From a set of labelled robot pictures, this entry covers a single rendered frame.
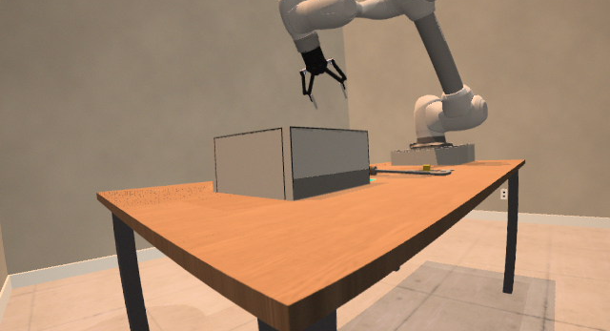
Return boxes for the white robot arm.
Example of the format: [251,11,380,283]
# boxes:
[278,0,488,150]

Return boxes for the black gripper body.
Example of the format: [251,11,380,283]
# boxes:
[301,46,328,75]

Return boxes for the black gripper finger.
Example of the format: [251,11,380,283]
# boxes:
[299,68,317,109]
[319,58,347,99]

